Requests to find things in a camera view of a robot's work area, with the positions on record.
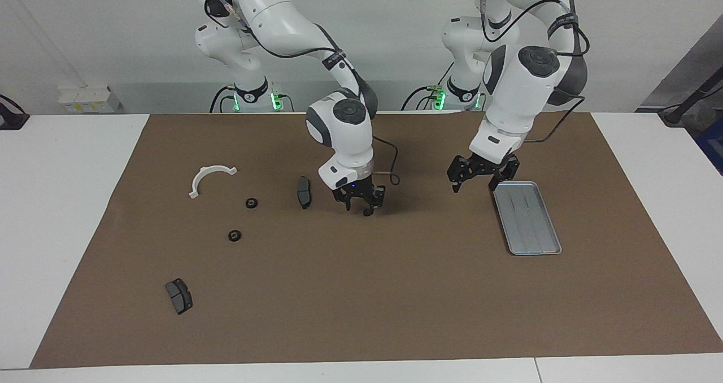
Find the dark grey brake pad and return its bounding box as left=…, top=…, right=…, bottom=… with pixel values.
left=296, top=176, right=313, bottom=210
left=165, top=278, right=194, bottom=316

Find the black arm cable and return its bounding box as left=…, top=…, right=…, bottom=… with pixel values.
left=479, top=0, right=591, bottom=144
left=204, top=0, right=402, bottom=186

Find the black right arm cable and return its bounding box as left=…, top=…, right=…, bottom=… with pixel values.
left=204, top=0, right=402, bottom=186

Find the white curved plastic bracket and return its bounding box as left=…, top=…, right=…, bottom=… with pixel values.
left=189, top=166, right=238, bottom=199

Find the black base cable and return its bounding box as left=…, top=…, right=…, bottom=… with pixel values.
left=401, top=60, right=455, bottom=111
left=209, top=85, right=241, bottom=114

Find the black table clamp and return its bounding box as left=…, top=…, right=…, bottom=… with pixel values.
left=0, top=94, right=30, bottom=130

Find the brown table mat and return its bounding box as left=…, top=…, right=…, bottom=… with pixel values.
left=29, top=111, right=723, bottom=369

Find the black camera stand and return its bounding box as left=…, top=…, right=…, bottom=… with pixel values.
left=658, top=67, right=723, bottom=127

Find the silver metal tray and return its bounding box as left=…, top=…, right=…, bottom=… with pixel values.
left=490, top=181, right=563, bottom=256

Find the blue crate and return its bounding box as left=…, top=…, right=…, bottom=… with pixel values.
left=696, top=117, right=723, bottom=175

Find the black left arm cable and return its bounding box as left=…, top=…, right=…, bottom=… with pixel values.
left=479, top=0, right=591, bottom=144

